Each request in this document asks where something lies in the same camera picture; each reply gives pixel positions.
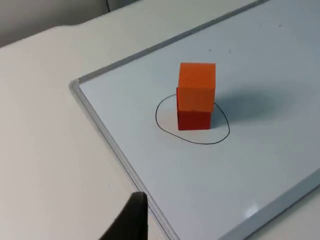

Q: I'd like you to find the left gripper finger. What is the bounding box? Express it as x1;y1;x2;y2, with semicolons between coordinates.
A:
99;191;149;240

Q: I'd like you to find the red cube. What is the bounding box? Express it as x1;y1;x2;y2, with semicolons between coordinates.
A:
176;86;212;131

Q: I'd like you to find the orange cube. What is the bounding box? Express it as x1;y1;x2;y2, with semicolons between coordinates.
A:
177;62;217;113

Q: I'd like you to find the grey-framed whiteboard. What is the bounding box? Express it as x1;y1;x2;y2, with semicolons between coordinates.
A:
68;0;320;240

